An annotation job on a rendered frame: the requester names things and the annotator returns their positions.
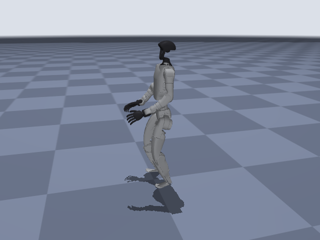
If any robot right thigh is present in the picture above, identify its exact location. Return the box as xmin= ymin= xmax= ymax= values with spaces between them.
xmin=143 ymin=113 xmax=158 ymax=152

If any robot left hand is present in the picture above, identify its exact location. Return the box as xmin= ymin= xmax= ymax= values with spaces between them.
xmin=126 ymin=108 xmax=151 ymax=125

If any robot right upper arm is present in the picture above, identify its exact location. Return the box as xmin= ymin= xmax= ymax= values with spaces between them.
xmin=150 ymin=64 xmax=158 ymax=91

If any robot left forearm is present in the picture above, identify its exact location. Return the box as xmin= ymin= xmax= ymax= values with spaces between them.
xmin=144 ymin=94 xmax=171 ymax=115

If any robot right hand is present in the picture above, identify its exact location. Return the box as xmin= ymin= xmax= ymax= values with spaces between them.
xmin=124 ymin=99 xmax=143 ymax=112

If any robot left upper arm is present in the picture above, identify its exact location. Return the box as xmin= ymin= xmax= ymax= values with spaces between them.
xmin=163 ymin=68 xmax=175 ymax=103

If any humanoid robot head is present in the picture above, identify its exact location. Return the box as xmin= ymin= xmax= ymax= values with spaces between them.
xmin=158 ymin=40 xmax=176 ymax=66

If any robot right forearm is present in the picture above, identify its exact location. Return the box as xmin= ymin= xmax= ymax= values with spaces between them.
xmin=139 ymin=86 xmax=154 ymax=106

